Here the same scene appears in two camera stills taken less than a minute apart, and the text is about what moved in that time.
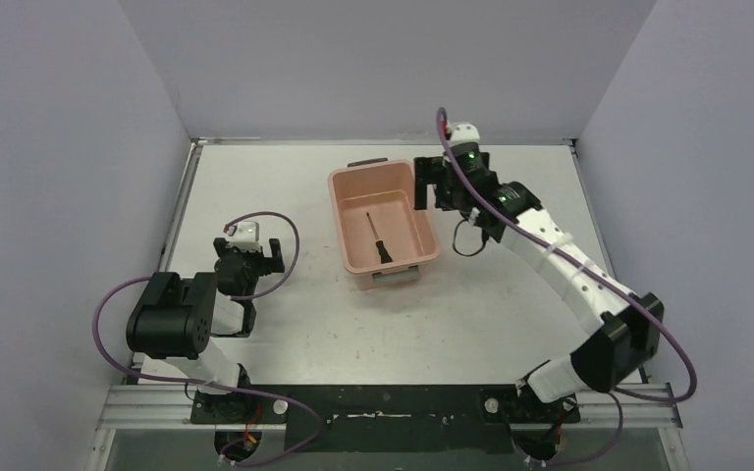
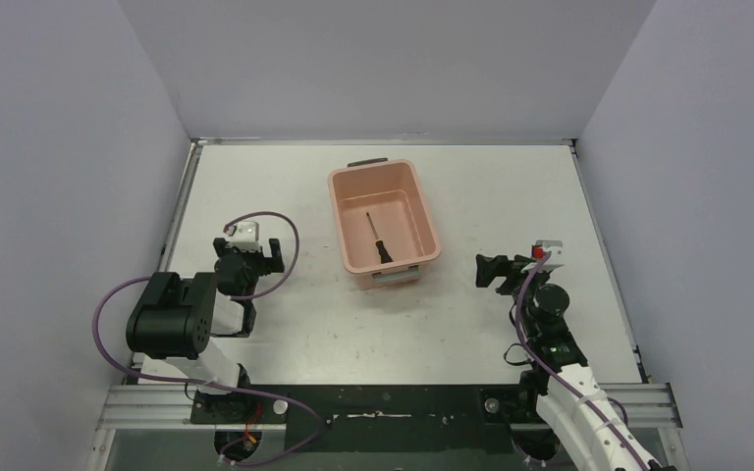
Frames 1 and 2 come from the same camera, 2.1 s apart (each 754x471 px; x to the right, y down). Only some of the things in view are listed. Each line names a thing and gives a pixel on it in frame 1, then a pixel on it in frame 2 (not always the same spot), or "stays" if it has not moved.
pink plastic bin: (386, 190) stays
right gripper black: (431, 170) to (500, 266)
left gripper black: (246, 263) stays
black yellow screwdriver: (379, 242) stays
